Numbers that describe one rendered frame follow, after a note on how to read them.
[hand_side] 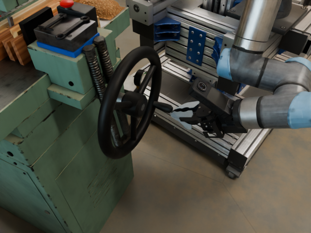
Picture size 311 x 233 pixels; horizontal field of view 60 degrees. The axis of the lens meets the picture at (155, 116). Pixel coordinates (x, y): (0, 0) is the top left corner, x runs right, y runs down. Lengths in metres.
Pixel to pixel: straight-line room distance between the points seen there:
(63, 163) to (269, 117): 0.57
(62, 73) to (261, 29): 0.45
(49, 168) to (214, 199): 0.90
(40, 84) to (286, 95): 0.53
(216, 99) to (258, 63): 0.13
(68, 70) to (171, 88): 1.09
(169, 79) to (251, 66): 1.06
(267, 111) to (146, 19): 0.78
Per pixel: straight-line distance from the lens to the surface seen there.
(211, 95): 0.65
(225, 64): 0.69
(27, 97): 0.64
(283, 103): 0.62
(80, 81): 0.61
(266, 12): 0.67
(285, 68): 0.69
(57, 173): 0.84
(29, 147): 0.71
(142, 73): 0.97
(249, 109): 0.64
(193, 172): 1.51
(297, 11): 1.19
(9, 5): 0.72
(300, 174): 1.68
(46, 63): 0.65
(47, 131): 0.73
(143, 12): 1.25
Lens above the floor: 1.28
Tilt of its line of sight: 47 degrees down
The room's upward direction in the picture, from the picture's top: straight up
